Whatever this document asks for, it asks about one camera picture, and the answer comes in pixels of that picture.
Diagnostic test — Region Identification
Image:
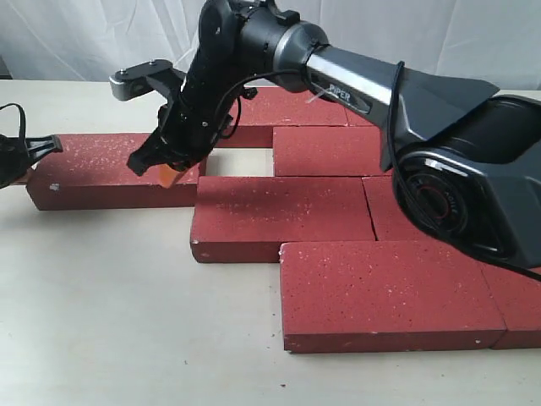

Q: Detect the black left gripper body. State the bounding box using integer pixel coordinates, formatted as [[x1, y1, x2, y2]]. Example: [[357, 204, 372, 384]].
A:
[[1, 134, 63, 189]]

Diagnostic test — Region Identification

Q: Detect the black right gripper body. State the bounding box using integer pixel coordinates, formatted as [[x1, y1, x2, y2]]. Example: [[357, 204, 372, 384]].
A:
[[128, 63, 237, 176]]

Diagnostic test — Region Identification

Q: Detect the large front red brick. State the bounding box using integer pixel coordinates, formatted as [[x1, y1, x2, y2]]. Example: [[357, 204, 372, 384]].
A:
[[189, 176, 375, 263]]

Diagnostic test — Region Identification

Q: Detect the red brick moved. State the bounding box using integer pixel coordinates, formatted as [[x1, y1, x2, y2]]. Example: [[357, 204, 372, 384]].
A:
[[273, 126, 384, 177]]

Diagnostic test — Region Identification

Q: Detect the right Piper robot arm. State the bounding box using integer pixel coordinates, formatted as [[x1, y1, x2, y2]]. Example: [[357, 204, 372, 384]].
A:
[[120, 1, 540, 270]]

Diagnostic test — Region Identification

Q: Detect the middle row right red brick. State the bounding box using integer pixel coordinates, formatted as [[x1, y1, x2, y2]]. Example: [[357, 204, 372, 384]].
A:
[[363, 176, 430, 241]]

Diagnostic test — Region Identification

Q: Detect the front left base red brick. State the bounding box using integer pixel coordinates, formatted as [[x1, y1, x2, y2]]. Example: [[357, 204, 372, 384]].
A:
[[280, 241, 506, 354]]

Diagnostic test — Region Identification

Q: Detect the base red brick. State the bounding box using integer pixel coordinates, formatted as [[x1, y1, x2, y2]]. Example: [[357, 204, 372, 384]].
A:
[[481, 264, 540, 350], [280, 241, 506, 354]]

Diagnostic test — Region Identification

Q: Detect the front right base red brick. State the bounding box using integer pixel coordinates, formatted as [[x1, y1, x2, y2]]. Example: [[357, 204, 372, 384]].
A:
[[481, 264, 540, 350]]

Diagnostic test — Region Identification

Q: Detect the white backdrop cloth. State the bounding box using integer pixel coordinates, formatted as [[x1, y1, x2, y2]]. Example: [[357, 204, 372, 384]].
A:
[[1, 1, 540, 91]]

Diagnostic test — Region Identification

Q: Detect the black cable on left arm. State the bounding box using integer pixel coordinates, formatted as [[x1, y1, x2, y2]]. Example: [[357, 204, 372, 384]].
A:
[[0, 102, 27, 143]]

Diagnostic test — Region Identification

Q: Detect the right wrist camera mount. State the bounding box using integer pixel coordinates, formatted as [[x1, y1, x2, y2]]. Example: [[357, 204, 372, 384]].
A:
[[109, 59, 186, 102]]

